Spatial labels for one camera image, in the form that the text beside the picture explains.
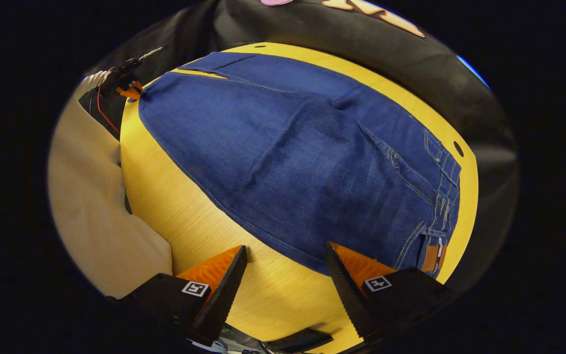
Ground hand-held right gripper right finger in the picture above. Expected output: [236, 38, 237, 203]
[324, 241, 455, 345]

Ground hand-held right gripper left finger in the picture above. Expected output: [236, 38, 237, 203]
[109, 245, 248, 347]

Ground blue denim jeans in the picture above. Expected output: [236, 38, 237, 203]
[138, 52, 462, 278]

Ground black backdrop cloth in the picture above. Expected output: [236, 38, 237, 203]
[86, 0, 519, 295]

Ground thin red cable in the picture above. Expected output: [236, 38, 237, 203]
[97, 74, 120, 134]

